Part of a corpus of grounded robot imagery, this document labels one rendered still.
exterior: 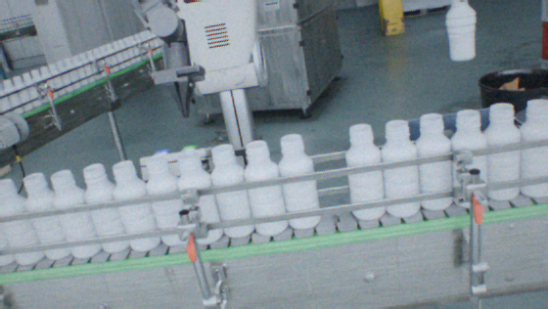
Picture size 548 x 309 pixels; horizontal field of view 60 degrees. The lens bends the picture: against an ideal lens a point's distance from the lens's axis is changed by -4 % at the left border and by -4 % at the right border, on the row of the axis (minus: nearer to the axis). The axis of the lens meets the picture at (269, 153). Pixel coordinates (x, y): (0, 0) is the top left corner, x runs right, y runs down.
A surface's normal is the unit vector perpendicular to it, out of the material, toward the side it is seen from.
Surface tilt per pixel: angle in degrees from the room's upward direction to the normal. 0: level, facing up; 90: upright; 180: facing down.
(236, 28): 90
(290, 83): 87
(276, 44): 90
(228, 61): 90
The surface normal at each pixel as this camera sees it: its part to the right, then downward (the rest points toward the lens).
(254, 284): -0.03, 0.37
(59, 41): -0.34, 0.40
